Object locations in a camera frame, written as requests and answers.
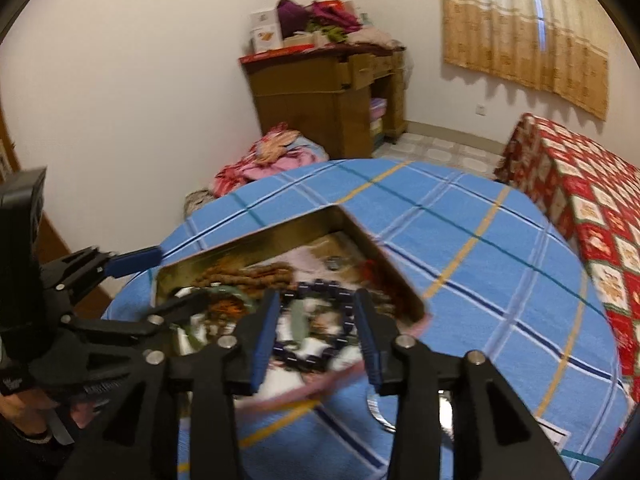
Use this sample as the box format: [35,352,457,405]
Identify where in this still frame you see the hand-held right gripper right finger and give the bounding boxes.
[351,289,573,480]

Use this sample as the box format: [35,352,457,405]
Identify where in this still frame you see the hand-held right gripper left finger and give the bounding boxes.
[57,290,282,480]

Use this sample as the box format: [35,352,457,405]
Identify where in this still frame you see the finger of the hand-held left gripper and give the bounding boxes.
[62,292,212,342]
[42,244,164,301]

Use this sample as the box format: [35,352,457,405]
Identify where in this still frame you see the green jade bangle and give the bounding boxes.
[172,284,258,356]

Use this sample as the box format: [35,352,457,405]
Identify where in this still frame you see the brown wooden bead string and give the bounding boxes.
[197,259,296,289]

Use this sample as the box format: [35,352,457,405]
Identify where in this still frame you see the dark purple bead bracelet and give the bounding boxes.
[272,280,363,372]

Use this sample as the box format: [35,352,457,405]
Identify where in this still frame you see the rectangular metal tin box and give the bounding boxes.
[150,204,433,413]

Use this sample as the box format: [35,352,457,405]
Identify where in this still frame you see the person's left forearm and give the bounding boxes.
[0,422,76,480]

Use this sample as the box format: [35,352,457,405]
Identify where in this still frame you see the person's left hand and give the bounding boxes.
[0,391,97,442]

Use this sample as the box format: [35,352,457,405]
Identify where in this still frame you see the silver bangle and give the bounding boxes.
[366,387,456,443]

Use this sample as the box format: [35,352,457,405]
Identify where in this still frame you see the grey patterned sack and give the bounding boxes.
[184,189,216,219]

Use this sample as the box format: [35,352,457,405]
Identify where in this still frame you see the blue plaid tablecloth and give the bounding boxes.
[100,159,632,480]

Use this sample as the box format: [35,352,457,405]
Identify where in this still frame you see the pink clothes pile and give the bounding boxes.
[214,122,329,199]

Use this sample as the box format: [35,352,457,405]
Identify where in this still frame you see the white printed card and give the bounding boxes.
[535,416,571,449]

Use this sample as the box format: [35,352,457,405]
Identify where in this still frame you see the pastel folded cloths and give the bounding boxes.
[369,97,389,136]

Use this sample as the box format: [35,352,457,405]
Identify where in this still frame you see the brown wooden cabinet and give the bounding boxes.
[239,44,407,161]

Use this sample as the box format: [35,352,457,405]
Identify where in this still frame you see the flat red box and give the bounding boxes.
[239,45,316,65]

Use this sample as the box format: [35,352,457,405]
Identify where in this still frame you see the white carton box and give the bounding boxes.
[250,7,281,54]

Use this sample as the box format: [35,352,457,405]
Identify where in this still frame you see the bed with red patterned cover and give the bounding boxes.
[494,112,640,407]

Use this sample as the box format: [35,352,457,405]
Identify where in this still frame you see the pile of clothes on cabinet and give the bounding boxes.
[276,0,397,49]

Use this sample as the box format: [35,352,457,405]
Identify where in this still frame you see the wide beige patterned curtain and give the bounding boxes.
[436,0,611,121]

